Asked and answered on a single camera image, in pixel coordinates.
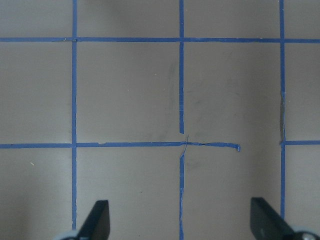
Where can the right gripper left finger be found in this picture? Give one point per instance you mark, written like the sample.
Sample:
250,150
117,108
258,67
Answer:
97,224

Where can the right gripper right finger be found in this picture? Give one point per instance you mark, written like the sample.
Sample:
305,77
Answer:
266,223

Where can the brown paper table mat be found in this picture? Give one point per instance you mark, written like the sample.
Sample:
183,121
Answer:
176,111

